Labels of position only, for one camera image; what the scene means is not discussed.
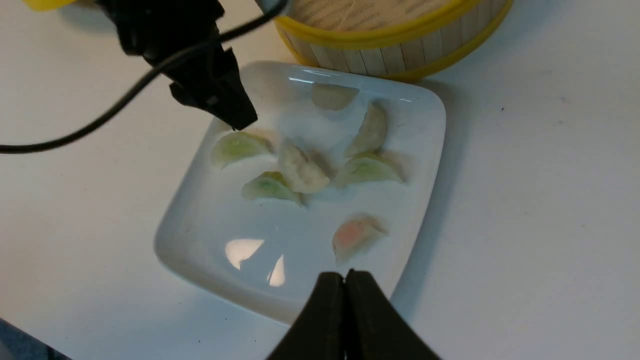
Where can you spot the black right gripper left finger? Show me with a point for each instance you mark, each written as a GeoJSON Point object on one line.
{"type": "Point", "coordinates": [316, 333]}

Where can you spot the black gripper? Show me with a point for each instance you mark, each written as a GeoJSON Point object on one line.
{"type": "Point", "coordinates": [181, 40]}

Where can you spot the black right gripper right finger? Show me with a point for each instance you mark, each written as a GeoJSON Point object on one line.
{"type": "Point", "coordinates": [374, 330]}

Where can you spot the green dumpling plate left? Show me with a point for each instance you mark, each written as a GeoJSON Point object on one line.
{"type": "Point", "coordinates": [238, 146]}

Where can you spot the green dumpling plate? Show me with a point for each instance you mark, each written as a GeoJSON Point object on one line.
{"type": "Point", "coordinates": [238, 146]}
{"type": "Point", "coordinates": [270, 185]}

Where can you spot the orange pink dumpling on plate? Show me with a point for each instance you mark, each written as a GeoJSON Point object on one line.
{"type": "Point", "coordinates": [354, 236]}

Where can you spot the green dumpling plate lower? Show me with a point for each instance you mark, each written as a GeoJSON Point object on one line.
{"type": "Point", "coordinates": [270, 185]}

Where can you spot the pale pink dumpling on plate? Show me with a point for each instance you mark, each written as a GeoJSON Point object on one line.
{"type": "Point", "coordinates": [332, 97]}

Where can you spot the white dumpling plate centre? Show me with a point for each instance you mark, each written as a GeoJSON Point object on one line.
{"type": "Point", "coordinates": [301, 173]}

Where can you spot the white square plate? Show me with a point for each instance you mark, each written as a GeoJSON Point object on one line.
{"type": "Point", "coordinates": [265, 255]}

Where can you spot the green dumpling on plate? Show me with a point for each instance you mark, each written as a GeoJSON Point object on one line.
{"type": "Point", "coordinates": [366, 168]}

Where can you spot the pale yellow dumpling on plate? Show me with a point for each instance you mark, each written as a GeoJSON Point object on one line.
{"type": "Point", "coordinates": [372, 132]}

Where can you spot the white steamer liner cloth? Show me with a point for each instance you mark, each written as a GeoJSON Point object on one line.
{"type": "Point", "coordinates": [359, 15]}

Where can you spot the bamboo steamer lid yellow rim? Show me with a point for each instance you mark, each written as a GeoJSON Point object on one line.
{"type": "Point", "coordinates": [47, 5]}

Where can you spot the bamboo steamer basket yellow rim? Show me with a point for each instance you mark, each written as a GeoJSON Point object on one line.
{"type": "Point", "coordinates": [405, 52]}

